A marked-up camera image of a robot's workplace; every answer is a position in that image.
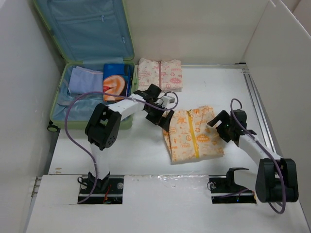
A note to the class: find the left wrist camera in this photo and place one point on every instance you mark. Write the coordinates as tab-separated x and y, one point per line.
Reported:
165	100

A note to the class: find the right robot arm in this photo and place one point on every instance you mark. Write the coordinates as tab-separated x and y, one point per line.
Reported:
276	179

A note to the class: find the green suitcase blue lining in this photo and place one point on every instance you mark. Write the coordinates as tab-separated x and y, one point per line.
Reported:
88	34

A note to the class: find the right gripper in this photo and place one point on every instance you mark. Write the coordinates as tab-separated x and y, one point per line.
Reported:
224	117

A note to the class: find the pink patterned folded garment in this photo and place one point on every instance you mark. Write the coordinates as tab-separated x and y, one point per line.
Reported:
167	75

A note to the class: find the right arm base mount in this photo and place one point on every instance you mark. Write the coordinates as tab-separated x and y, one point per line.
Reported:
237	186

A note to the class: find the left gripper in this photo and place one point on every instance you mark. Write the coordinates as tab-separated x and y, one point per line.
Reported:
164	122

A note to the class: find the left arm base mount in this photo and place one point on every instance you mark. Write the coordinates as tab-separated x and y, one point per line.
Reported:
113	194

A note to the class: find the orange patterned garment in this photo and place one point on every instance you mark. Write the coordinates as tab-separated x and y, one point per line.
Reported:
190	138

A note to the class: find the blue orange ear print bag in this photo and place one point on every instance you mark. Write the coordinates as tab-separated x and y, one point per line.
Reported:
118	79

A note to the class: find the blue cloth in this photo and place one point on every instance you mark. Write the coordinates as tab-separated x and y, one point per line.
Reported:
83	80

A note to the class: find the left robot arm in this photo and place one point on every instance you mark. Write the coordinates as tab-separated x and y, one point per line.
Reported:
104	124

